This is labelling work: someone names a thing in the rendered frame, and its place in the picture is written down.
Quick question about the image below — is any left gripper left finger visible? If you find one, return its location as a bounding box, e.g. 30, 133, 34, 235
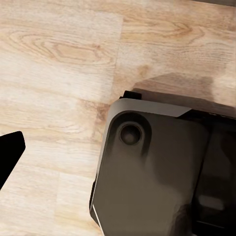
0, 131, 26, 190

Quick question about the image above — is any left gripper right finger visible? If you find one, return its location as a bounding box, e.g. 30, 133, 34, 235
220, 131, 236, 170

